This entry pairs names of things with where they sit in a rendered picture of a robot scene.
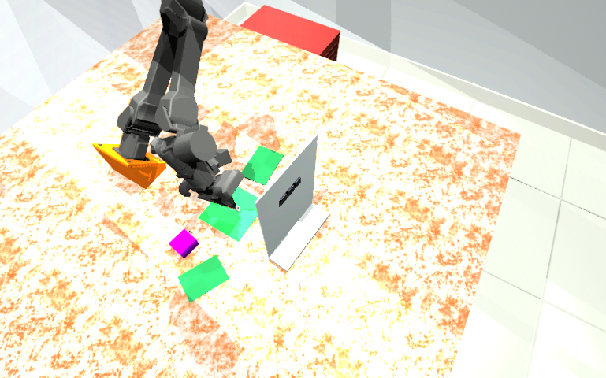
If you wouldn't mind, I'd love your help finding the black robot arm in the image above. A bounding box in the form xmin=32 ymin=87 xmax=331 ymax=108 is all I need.
xmin=113 ymin=0 xmax=232 ymax=175

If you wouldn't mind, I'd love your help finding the grey panel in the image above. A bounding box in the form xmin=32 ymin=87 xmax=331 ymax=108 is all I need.
xmin=255 ymin=134 xmax=329 ymax=272

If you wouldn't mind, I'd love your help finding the purple block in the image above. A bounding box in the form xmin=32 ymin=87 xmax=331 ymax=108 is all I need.
xmin=168 ymin=229 xmax=199 ymax=258

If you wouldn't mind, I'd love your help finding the green square mat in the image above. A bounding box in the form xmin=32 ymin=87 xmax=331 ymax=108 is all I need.
xmin=242 ymin=146 xmax=284 ymax=185

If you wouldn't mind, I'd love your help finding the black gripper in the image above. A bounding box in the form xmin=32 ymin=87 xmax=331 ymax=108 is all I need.
xmin=176 ymin=161 xmax=244 ymax=208

